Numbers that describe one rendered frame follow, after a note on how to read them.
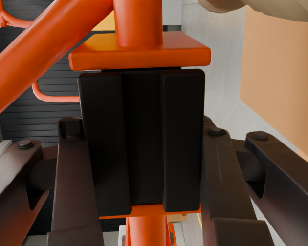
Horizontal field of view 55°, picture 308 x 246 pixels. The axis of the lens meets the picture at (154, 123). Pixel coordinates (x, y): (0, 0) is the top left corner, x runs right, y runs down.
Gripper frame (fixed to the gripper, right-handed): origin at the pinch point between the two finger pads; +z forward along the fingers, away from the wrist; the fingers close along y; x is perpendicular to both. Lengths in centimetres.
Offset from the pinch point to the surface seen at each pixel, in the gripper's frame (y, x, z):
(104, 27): -63, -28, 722
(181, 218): 106, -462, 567
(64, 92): -248, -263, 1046
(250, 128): 116, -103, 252
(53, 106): -293, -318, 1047
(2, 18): -302, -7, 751
